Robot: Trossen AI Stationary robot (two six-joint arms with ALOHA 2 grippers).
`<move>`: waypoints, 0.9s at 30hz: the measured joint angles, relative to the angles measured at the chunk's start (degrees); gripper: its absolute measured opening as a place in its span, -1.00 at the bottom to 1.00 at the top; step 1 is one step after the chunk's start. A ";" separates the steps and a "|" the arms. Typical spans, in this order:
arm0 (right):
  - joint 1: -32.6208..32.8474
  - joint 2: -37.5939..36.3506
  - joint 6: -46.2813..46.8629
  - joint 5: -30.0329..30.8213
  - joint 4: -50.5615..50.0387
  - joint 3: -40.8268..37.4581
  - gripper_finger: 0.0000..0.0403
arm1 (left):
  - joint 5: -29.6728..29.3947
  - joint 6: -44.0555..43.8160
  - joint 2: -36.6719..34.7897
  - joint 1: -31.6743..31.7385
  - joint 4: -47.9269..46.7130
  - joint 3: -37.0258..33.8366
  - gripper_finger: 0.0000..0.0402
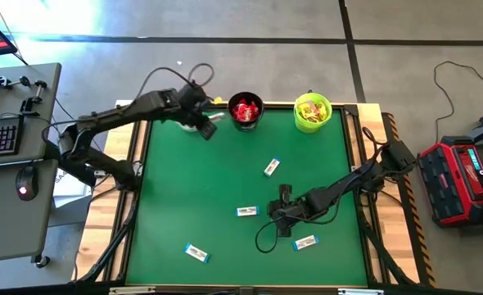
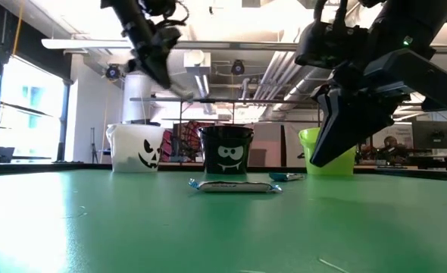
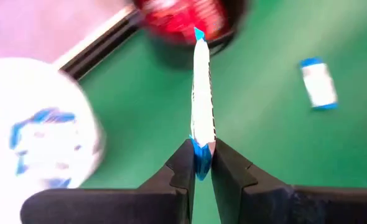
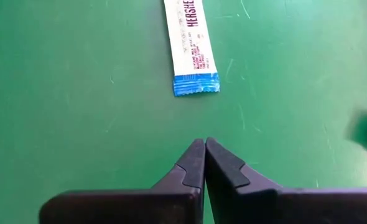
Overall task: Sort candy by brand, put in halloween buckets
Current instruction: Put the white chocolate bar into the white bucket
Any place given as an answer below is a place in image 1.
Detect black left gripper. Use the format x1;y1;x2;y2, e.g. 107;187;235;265
178;84;219;142

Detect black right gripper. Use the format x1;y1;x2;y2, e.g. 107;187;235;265
265;183;310;239

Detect black monster face bucket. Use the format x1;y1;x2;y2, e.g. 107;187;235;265
226;90;265;132

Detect lime green plastic bucket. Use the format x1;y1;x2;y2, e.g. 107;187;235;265
293;92;333;134

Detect white printed sheet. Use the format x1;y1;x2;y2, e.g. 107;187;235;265
52;163;93;206

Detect red black tool case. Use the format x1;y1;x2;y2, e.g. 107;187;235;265
415;137;483;229

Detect black computer mouse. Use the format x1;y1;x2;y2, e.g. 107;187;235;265
15;166;40;202

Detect black keyboard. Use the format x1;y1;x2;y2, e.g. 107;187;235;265
0;114;25;159

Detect grey desk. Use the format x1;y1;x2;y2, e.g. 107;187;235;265
0;62;62;263

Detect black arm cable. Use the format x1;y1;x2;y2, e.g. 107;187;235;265
254;219;282;254
362;126;381;153
134;62;215;99

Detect black aluminium table frame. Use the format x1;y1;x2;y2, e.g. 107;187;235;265
71;100;435;295

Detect silver metal bracket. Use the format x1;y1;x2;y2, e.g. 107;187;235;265
109;285;156;295
337;288;385;295

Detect black floor cable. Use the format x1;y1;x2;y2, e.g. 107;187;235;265
432;60;483;132

